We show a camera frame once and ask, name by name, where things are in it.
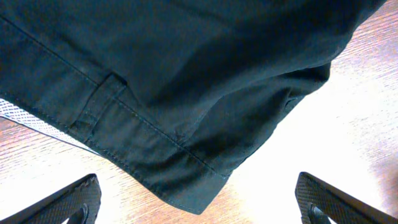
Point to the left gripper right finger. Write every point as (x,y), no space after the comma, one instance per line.
(320,202)

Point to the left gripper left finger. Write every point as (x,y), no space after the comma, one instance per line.
(77,203)

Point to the black shorts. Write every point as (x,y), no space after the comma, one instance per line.
(179,93)

